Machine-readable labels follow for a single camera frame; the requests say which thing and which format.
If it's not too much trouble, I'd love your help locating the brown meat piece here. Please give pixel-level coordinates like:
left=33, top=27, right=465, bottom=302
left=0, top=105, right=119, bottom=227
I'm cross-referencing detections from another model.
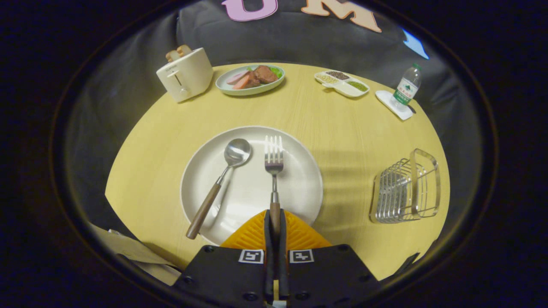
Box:
left=253, top=65, right=279, bottom=84

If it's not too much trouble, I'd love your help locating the red sausage slice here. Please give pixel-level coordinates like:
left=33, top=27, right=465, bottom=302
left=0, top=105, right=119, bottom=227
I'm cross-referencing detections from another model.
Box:
left=233, top=73, right=259, bottom=89

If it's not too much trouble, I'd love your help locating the beige clothing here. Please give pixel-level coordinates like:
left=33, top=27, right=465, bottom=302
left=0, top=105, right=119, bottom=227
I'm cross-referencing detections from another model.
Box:
left=88, top=222, right=182, bottom=286

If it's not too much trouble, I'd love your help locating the wooden handled metal spoon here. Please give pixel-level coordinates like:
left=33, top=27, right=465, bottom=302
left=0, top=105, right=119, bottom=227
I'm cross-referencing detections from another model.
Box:
left=186, top=138, right=252, bottom=240

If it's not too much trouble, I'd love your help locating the white square coaster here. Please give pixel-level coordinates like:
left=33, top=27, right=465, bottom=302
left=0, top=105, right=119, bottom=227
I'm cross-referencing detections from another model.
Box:
left=375, top=90, right=414, bottom=121

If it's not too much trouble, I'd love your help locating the clear water bottle green cap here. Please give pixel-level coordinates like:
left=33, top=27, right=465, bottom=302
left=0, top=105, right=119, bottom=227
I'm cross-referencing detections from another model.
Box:
left=390, top=63, right=423, bottom=113

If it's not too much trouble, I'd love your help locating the large white plate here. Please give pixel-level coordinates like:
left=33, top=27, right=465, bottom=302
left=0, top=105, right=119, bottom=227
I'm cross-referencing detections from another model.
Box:
left=180, top=125, right=324, bottom=246

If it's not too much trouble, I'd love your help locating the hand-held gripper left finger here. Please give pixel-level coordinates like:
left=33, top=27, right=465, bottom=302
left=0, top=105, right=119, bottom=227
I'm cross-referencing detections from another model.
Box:
left=173, top=210, right=274, bottom=308

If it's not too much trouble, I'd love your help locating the white toaster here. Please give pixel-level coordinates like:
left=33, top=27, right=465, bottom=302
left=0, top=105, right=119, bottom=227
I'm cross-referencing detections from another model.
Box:
left=156, top=47, right=214, bottom=103

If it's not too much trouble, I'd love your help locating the metal wire cutlery rack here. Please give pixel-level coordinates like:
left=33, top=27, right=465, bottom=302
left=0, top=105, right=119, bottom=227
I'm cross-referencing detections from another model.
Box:
left=369, top=148, right=441, bottom=224

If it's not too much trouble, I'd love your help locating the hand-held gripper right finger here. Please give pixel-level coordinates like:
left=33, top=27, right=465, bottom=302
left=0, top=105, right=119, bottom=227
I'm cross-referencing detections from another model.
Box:
left=278, top=209, right=381, bottom=308

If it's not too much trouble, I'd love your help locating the white divided grain dish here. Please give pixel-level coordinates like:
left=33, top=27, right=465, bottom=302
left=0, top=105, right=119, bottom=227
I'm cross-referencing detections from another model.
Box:
left=314, top=70, right=370, bottom=98

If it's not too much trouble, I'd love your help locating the pale green food plate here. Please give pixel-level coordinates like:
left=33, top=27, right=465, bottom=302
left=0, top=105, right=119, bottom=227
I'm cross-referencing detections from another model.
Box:
left=215, top=64, right=286, bottom=96

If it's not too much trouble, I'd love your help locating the wooden handled metal fork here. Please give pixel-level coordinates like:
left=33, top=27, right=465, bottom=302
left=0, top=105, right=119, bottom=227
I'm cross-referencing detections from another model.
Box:
left=264, top=136, right=284, bottom=234

